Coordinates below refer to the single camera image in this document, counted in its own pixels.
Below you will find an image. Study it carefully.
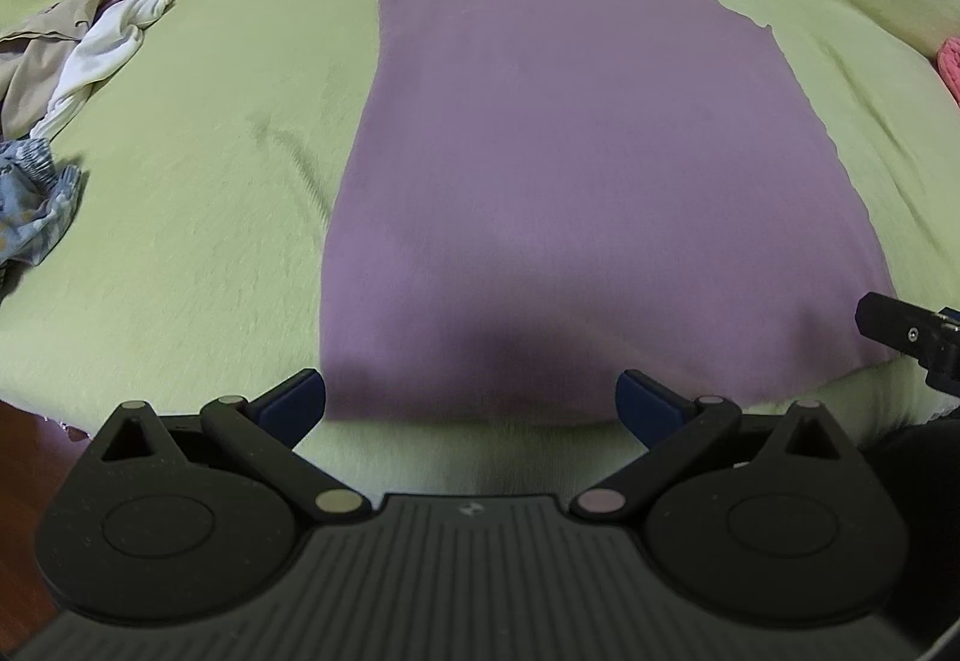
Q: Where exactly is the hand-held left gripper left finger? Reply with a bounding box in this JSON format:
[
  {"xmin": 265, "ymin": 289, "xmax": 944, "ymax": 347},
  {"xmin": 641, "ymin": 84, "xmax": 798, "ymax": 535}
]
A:
[{"xmin": 90, "ymin": 368, "xmax": 373, "ymax": 524}]

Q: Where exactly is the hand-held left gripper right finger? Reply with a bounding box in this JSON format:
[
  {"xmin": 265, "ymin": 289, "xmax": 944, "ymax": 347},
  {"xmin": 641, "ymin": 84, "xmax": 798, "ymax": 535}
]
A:
[{"xmin": 568, "ymin": 368, "xmax": 865, "ymax": 524}]

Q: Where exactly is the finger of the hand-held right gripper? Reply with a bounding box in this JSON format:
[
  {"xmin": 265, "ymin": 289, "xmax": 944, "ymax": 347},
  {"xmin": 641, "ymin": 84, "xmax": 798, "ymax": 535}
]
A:
[{"xmin": 855, "ymin": 290, "xmax": 960, "ymax": 396}]

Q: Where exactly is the purple sleeveless top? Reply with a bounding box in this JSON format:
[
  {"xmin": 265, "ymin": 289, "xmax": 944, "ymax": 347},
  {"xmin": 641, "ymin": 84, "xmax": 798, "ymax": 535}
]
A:
[{"xmin": 319, "ymin": 0, "xmax": 901, "ymax": 426}]

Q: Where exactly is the light green sofa cover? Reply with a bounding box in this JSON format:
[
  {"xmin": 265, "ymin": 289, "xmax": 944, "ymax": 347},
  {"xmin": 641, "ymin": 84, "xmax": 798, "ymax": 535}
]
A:
[{"xmin": 0, "ymin": 0, "xmax": 960, "ymax": 506}]

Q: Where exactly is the pink knitted cloth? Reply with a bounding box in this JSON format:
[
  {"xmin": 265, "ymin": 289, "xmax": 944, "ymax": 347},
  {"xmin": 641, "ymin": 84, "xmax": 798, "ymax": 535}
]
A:
[{"xmin": 936, "ymin": 35, "xmax": 960, "ymax": 106}]

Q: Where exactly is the blue patterned garment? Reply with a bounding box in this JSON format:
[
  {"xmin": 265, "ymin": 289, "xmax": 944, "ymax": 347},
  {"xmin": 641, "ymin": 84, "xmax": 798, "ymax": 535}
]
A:
[{"xmin": 0, "ymin": 137, "xmax": 83, "ymax": 291}]

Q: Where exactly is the white garment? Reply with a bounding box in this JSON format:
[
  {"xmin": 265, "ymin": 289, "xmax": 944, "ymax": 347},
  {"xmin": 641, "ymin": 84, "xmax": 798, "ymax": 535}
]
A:
[{"xmin": 30, "ymin": 0, "xmax": 182, "ymax": 141}]

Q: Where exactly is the beige garment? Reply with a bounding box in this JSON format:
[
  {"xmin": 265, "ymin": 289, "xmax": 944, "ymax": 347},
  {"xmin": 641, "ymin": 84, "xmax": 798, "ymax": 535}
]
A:
[{"xmin": 0, "ymin": 0, "xmax": 121, "ymax": 139}]

